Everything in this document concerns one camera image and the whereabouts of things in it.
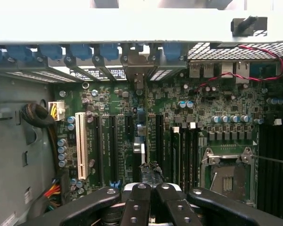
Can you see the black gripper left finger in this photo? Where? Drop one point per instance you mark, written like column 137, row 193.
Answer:
column 136, row 207

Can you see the silver USB port block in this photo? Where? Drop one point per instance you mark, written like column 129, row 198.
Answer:
column 200, row 70

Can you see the open PC case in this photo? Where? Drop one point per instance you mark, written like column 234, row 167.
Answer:
column 132, row 26

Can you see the white expansion slot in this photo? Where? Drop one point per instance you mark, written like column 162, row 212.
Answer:
column 81, row 146

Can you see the green motherboard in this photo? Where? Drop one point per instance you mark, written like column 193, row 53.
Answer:
column 202, row 101

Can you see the black RAM slot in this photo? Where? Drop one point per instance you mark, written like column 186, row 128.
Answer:
column 185, row 155
column 194, row 155

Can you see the short black expansion slot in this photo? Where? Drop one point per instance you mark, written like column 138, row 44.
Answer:
column 129, row 128

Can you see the black case lock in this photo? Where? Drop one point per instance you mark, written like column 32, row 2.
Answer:
column 247, row 26

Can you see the silver ethernet port block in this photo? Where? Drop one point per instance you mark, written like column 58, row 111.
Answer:
column 235, row 73

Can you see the white power connector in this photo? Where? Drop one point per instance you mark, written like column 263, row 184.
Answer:
column 59, row 110

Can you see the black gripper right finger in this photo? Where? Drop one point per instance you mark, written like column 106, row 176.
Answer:
column 177, row 209

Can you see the black expansion slot blue latch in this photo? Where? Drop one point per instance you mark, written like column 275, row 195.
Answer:
column 113, row 150

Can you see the CPU socket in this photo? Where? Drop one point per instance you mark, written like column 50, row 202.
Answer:
column 228, row 179

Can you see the blue port connector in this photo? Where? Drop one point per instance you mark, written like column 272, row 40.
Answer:
column 261, row 71

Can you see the socket locking lever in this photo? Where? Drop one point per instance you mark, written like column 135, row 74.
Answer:
column 273, row 159

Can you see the long black expansion slot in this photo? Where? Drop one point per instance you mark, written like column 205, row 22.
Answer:
column 97, row 150
column 159, row 141

